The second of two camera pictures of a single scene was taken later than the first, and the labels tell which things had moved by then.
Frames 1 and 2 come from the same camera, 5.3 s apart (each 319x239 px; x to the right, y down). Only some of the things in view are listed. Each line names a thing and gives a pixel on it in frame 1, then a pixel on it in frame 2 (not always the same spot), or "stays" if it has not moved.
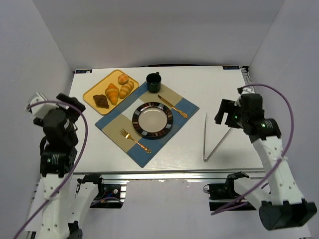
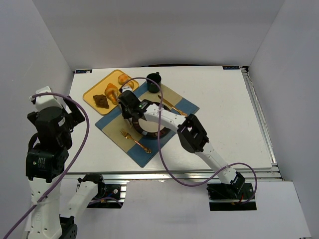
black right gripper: [225, 112] → [123, 100]
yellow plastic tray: [108, 95] stays
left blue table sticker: [83, 71] stays
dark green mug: [153, 82] stays
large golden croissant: [112, 92] stays
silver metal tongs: [204, 157] → [117, 98]
